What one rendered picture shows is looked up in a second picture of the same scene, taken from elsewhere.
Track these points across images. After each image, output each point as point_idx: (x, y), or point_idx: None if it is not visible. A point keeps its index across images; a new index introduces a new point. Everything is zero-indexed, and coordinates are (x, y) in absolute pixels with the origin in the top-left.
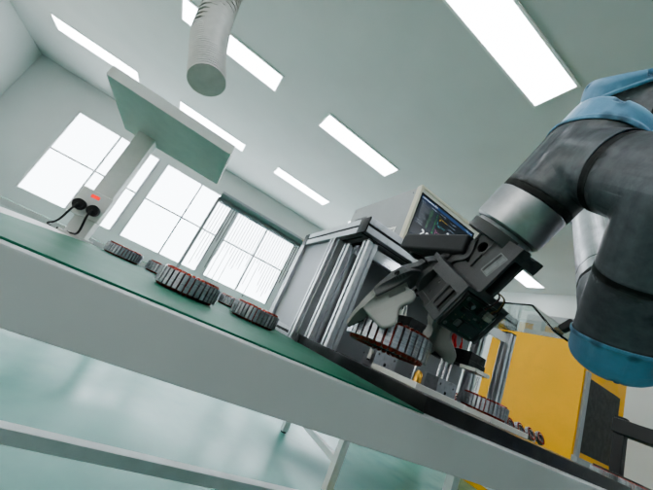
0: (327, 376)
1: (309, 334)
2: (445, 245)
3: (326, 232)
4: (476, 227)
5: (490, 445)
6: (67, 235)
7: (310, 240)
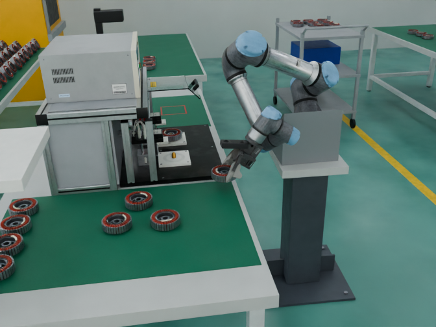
0: (241, 197)
1: (133, 181)
2: (242, 147)
3: (85, 115)
4: (254, 145)
5: None
6: (19, 296)
7: (56, 121)
